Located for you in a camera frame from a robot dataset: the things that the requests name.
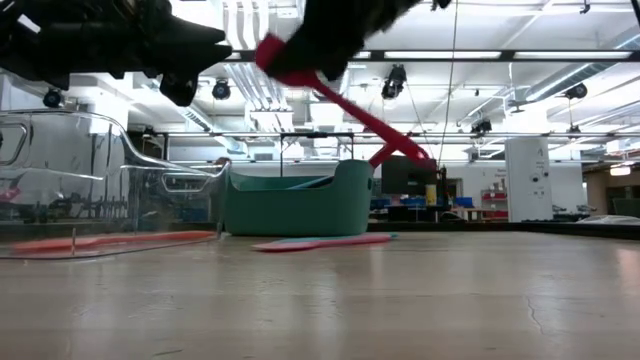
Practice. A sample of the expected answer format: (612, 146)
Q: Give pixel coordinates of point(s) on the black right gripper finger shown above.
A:
(315, 57)

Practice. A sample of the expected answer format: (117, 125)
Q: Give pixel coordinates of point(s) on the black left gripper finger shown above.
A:
(195, 32)
(200, 55)

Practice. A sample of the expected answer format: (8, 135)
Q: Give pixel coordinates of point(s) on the red slotted spoon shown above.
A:
(360, 117)

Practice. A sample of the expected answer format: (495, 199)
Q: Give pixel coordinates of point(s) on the clear plastic bin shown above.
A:
(75, 165)

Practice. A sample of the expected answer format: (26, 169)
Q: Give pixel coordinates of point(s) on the orange silicone spatula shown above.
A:
(175, 235)

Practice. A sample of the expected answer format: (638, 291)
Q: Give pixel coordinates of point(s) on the pink silicone spatula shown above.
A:
(310, 245)

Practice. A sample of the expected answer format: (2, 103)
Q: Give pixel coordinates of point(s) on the small red silicone spatula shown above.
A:
(50, 246)

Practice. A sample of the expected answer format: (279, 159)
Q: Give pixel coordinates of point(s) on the black ceiling spotlight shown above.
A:
(576, 91)
(52, 98)
(481, 127)
(395, 80)
(221, 90)

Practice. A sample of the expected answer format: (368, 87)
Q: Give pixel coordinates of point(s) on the black background monitor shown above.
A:
(407, 177)

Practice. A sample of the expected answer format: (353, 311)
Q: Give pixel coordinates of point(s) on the teal plastic bin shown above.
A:
(300, 210)

